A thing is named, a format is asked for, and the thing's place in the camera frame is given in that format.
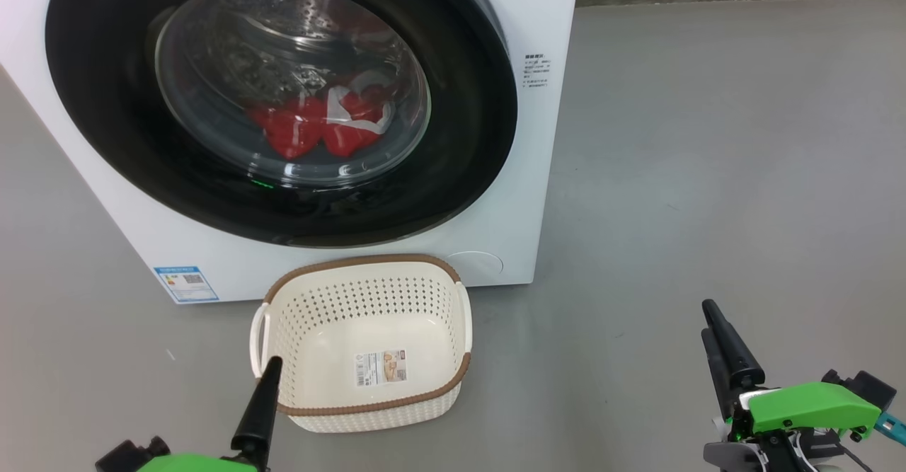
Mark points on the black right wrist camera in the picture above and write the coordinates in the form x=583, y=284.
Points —
x=867, y=387

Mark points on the round white filter access cover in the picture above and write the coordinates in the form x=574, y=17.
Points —
x=474, y=265

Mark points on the red white-collared garment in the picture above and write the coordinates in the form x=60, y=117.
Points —
x=287, y=132

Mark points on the printed text instruction sticker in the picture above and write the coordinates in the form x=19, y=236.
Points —
x=536, y=70

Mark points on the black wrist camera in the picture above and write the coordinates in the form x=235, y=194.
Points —
x=867, y=387
x=127, y=454

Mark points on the stainless steel washing machine drum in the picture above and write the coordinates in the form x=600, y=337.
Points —
x=233, y=47

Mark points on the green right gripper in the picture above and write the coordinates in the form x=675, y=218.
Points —
x=807, y=405

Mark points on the blue energy label sticker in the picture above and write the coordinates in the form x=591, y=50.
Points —
x=186, y=284

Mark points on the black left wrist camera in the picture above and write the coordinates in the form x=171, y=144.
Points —
x=127, y=454

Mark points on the cream perforated laundry basket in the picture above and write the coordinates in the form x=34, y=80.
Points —
x=318, y=302

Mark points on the red white-striped garment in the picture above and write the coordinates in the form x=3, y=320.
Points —
x=354, y=136

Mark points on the printed product label sticker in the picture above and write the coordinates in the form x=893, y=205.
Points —
x=381, y=368

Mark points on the white front-load washing machine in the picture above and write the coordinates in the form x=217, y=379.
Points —
x=538, y=175

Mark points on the black glass washing machine door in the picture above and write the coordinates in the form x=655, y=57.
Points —
x=106, y=104

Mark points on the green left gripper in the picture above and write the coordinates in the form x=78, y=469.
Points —
x=198, y=465

